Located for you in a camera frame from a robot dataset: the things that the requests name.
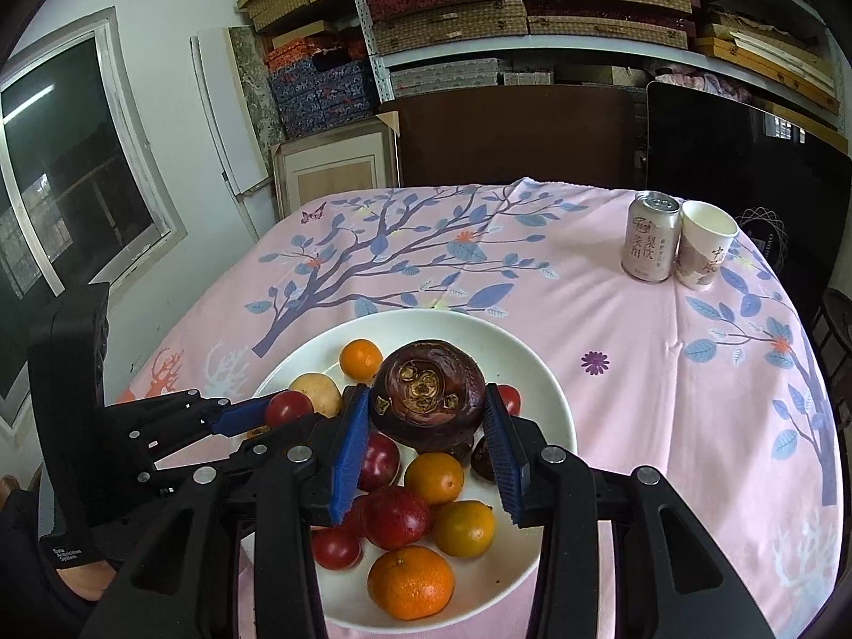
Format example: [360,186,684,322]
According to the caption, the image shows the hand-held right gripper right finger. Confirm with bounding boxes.
[482,382,777,639]

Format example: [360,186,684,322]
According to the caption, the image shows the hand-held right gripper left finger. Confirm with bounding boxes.
[80,384,372,639]

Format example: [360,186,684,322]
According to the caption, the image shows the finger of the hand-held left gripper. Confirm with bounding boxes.
[135,414,342,495]
[103,388,282,462]

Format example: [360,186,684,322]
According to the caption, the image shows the red cherry tomato with stem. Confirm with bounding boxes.
[264,390,315,430]

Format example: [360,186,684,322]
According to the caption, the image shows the dark red plum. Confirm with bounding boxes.
[358,432,402,492]
[361,486,432,551]

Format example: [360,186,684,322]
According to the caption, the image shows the dark purple round fruit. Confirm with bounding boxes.
[369,341,488,454]

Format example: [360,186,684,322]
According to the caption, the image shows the white plate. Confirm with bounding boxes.
[249,308,577,633]

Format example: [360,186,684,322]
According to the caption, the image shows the person's left forearm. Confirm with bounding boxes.
[0,486,94,639]

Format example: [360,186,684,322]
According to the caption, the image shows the person's left hand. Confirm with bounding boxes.
[59,560,116,603]

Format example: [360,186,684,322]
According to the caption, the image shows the pale yellow round fruit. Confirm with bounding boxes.
[288,373,343,417]

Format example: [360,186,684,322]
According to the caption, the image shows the orange greenish round fruit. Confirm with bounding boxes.
[432,501,497,559]

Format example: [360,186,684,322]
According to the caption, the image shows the large tangerine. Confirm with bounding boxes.
[366,546,456,621]

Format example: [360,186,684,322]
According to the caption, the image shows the pink printed tablecloth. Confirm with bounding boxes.
[123,176,843,639]

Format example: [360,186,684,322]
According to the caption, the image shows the sliding glass window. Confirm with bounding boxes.
[0,8,189,427]

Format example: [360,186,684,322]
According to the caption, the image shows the pale beverage can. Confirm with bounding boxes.
[621,191,682,284]

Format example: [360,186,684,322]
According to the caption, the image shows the white paper cup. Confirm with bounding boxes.
[675,200,740,292]

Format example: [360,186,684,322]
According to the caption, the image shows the white board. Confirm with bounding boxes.
[191,27,277,197]

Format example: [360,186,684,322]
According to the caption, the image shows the brown wooden board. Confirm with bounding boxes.
[378,83,636,189]

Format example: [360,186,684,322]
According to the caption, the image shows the stack of blue patterned boxes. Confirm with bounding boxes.
[266,36,374,141]

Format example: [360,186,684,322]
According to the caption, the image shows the marbled grey panel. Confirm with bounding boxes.
[227,25,287,148]

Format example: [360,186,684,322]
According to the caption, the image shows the black chair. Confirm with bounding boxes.
[812,288,852,414]

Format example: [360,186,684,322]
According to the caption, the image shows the black glass panel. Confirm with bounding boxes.
[644,80,852,321]

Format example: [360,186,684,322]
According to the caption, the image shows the grey patterned box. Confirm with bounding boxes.
[389,56,500,97]

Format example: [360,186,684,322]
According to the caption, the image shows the white metal shelf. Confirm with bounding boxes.
[339,0,843,134]

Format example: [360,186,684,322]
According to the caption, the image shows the pink cloth bundle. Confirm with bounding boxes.
[656,67,753,104]

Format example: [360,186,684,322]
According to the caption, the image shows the woven straw box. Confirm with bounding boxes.
[371,0,530,58]

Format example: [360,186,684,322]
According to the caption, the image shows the stack of flat woven boxes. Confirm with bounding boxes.
[509,0,730,51]

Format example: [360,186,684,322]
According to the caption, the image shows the stack of yellow wooden boxes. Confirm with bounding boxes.
[692,10,843,114]

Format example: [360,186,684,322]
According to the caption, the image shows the wooden picture frame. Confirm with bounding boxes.
[272,116,400,220]

